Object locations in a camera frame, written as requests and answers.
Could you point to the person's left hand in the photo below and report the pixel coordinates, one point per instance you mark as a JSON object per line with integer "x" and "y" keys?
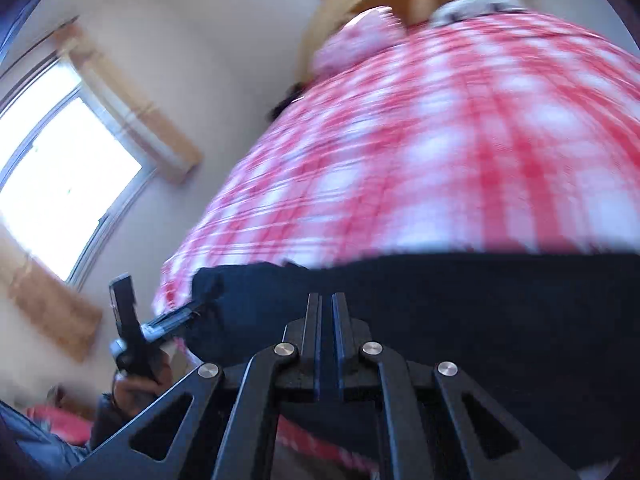
{"x": 135, "y": 392}

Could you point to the pink pillow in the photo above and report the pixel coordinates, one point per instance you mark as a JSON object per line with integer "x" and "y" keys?
{"x": 350, "y": 42}

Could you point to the dark bundle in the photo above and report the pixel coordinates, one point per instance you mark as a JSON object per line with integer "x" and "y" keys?
{"x": 286, "y": 102}

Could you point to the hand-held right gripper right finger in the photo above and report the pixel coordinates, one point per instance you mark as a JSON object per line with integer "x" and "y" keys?
{"x": 338, "y": 330}

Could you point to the black pants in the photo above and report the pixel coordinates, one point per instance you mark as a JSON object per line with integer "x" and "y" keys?
{"x": 500, "y": 310}

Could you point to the white black patterned cloth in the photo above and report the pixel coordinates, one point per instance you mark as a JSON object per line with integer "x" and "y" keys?
{"x": 475, "y": 10}

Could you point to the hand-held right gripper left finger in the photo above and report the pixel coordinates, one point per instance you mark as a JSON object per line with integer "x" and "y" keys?
{"x": 315, "y": 330}

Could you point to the red white plaid blanket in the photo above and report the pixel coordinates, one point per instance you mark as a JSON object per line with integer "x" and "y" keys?
{"x": 400, "y": 160}

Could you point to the beige patterned curtain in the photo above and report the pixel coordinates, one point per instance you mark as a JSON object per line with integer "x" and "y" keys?
{"x": 40, "y": 300}
{"x": 135, "y": 105}

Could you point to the window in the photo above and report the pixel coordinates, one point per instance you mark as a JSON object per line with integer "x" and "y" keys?
{"x": 55, "y": 180}

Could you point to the person's left forearm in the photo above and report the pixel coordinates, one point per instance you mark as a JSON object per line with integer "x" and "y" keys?
{"x": 107, "y": 425}

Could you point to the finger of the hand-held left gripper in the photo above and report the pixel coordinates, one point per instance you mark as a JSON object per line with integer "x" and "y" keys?
{"x": 170, "y": 321}

